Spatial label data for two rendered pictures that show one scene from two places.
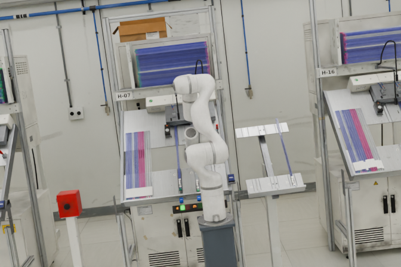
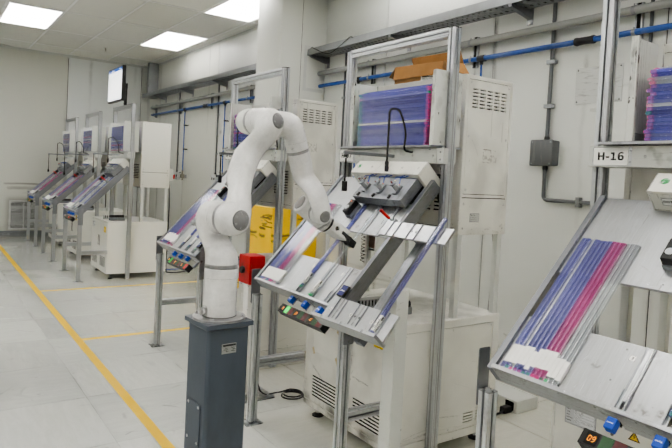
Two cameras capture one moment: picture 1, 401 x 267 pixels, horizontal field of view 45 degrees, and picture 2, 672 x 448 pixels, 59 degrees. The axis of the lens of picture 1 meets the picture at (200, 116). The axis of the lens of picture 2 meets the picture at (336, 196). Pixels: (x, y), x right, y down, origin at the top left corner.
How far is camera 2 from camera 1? 257 cm
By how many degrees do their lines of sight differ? 55
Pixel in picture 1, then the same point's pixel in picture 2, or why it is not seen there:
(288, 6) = not seen: outside the picture
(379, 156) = (574, 353)
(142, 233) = (312, 343)
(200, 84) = (252, 121)
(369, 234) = not seen: outside the picture
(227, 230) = (203, 334)
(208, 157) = (207, 218)
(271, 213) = (385, 377)
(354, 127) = (585, 280)
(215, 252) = (193, 358)
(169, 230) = (333, 353)
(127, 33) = (401, 77)
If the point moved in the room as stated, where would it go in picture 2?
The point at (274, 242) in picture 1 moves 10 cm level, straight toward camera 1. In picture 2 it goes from (382, 433) to (358, 437)
